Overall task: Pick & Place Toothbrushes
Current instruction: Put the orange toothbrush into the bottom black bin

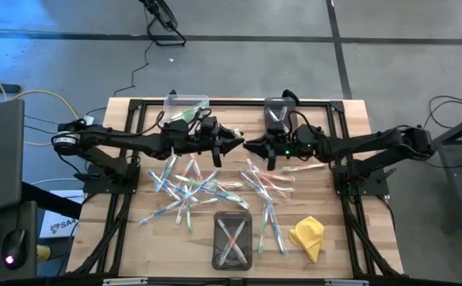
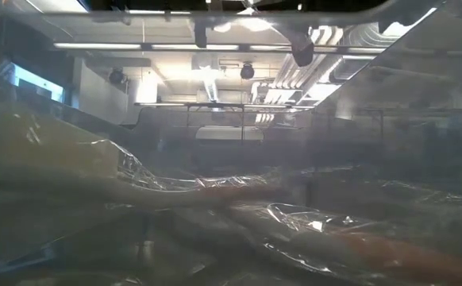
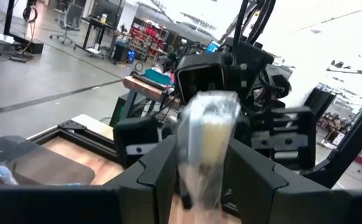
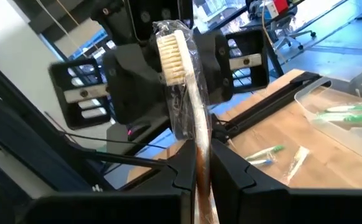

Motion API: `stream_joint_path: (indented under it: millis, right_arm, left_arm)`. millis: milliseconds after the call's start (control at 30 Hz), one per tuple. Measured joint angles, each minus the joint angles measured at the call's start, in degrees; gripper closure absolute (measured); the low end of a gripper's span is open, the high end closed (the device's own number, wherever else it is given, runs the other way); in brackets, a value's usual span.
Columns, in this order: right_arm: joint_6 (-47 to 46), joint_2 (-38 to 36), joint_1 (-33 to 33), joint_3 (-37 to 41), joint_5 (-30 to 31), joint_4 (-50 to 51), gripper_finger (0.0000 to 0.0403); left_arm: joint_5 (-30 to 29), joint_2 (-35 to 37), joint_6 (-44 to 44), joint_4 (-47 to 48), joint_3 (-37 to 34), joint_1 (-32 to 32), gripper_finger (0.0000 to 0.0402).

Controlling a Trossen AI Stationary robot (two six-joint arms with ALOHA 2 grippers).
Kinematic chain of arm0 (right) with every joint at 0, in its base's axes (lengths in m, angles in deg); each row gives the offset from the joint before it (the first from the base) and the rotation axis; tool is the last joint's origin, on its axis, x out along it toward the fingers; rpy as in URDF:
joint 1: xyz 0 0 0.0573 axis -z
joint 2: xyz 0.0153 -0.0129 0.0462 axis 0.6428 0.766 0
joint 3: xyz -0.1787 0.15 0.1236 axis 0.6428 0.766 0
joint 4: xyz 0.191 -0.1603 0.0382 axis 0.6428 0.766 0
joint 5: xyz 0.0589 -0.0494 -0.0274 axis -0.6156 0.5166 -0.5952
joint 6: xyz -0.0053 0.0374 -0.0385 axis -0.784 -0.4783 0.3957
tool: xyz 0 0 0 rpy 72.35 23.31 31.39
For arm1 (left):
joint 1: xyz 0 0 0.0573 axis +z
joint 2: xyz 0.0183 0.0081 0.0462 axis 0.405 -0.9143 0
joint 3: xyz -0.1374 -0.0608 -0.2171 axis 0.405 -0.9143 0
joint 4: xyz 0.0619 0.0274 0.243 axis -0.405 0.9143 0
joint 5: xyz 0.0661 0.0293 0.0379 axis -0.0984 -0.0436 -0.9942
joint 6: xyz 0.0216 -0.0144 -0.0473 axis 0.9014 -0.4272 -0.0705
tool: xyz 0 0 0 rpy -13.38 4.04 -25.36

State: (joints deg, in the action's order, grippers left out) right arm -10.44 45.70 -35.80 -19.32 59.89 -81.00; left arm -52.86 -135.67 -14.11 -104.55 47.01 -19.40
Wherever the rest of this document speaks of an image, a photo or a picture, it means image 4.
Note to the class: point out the blue wrapped toothbrush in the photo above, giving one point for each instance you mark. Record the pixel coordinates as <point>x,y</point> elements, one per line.
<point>266,161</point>

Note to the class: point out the red box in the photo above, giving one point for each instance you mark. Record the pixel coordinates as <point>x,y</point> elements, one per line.
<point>280,5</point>

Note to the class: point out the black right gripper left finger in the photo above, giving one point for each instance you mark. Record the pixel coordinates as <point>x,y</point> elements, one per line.
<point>181,180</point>

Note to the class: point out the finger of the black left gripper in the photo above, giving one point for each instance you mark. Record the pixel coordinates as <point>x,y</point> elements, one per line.
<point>131,87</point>
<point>218,68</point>

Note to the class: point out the clear plastic bin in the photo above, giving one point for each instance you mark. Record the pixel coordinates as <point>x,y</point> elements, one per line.
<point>339,137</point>

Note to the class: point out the orange toothbrush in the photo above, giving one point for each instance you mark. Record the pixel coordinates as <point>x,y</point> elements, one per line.
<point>299,155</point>
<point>196,102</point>

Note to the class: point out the small white box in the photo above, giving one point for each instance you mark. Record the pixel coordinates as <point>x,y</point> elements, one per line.
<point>270,11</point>

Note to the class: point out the black computer mouse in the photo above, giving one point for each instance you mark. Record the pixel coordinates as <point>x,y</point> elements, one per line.
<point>139,130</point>

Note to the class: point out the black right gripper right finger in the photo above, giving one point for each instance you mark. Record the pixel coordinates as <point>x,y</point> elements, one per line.
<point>230,186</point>

